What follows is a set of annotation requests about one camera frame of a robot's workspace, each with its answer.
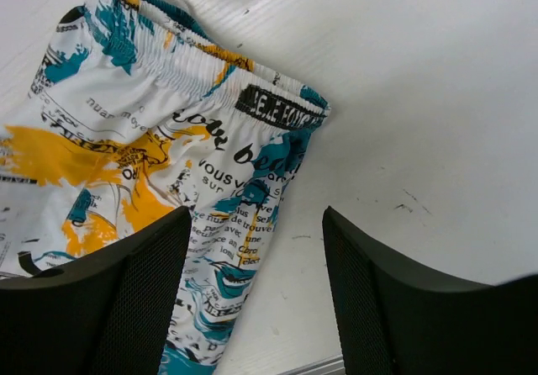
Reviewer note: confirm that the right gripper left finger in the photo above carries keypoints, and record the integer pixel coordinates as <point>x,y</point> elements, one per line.
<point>105,313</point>

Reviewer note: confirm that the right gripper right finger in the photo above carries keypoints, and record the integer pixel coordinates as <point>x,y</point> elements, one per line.
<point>395,315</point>

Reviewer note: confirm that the white patterned shorts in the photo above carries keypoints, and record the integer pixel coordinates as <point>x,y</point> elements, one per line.
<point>134,112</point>

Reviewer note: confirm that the aluminium rail frame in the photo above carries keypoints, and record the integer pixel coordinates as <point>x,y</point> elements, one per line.
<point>329,366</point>

